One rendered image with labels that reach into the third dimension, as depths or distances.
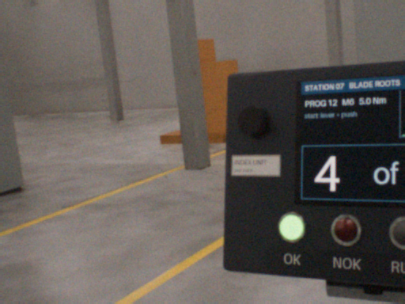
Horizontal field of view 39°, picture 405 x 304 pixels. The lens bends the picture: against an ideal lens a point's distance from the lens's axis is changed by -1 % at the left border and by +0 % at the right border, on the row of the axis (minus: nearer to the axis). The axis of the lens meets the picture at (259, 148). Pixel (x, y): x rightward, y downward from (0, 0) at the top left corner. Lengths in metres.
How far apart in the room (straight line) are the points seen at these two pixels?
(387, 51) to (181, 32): 3.08
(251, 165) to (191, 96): 6.04
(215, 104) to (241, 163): 8.16
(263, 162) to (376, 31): 7.75
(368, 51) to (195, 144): 3.03
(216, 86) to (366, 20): 2.42
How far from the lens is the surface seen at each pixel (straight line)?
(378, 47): 8.24
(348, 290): 0.58
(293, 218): 0.50
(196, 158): 6.66
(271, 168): 0.51
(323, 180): 0.50
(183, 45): 6.57
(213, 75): 8.61
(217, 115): 8.66
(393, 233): 0.47
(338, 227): 0.48
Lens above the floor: 1.27
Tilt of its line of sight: 9 degrees down
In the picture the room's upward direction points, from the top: 5 degrees counter-clockwise
